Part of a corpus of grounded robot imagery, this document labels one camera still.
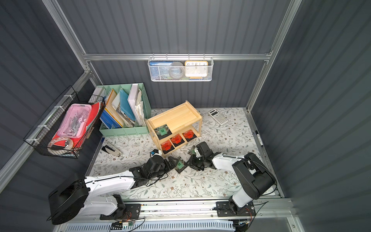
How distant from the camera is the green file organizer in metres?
0.93

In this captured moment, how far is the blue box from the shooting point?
868mm

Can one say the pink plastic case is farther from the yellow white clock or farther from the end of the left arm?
the yellow white clock

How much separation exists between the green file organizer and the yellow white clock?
0.35 m

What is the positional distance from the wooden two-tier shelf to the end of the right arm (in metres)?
0.15

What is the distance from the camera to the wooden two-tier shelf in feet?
2.70
